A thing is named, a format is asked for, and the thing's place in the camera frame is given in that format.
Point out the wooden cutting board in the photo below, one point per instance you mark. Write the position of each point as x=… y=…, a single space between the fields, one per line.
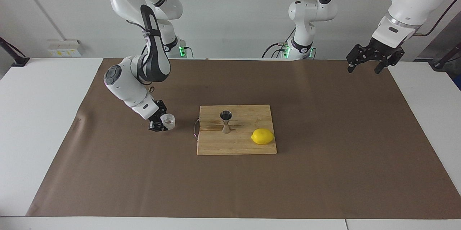
x=230 y=145

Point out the clear plastic cup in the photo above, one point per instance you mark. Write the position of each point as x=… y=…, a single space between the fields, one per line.
x=169 y=122

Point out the yellow lemon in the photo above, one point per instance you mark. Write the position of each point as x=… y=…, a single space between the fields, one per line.
x=263 y=136

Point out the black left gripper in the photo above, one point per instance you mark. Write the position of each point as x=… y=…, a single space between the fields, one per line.
x=376 y=51

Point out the blue object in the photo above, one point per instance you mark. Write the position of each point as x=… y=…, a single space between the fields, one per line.
x=458 y=81

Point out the white wall socket strip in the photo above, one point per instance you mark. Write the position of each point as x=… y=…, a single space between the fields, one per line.
x=65 y=49

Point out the black clamp stand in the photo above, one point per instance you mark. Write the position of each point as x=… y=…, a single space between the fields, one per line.
x=19 y=60
x=439 y=65

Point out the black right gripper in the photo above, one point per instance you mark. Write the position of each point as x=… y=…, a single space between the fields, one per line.
x=156 y=117

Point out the brown paper table mat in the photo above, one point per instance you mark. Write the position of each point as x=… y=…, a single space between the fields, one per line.
x=230 y=186

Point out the steel jigger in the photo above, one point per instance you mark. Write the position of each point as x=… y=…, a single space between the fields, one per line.
x=226 y=115

